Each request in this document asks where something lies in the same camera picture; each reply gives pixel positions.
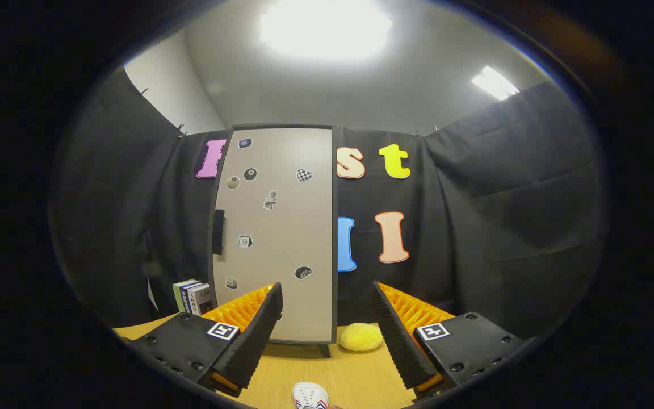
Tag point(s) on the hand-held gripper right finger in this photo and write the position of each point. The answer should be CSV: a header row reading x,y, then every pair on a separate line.
x,y
403,341

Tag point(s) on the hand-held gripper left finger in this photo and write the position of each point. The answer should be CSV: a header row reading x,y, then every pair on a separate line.
x,y
247,341

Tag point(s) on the white canvas shoe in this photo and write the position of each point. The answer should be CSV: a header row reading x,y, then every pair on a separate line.
x,y
309,395

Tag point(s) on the beige shoe cabinet door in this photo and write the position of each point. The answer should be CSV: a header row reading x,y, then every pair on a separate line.
x,y
281,238

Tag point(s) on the grey shoe cabinet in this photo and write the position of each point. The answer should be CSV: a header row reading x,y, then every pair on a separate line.
x,y
335,255

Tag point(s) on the yellow round sponge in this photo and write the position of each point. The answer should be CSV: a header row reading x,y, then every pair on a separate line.
x,y
361,337

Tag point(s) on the blue book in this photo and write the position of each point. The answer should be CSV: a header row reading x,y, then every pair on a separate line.
x,y
186,298

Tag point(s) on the green book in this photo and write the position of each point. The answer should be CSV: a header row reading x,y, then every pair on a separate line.
x,y
178,295

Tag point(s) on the black backdrop cloth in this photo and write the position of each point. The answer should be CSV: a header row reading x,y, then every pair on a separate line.
x,y
503,199

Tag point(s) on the small ceiling light panel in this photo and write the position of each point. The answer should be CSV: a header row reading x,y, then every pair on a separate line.
x,y
494,83

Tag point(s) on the large ceiling light panel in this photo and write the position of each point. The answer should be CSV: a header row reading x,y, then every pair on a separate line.
x,y
324,28

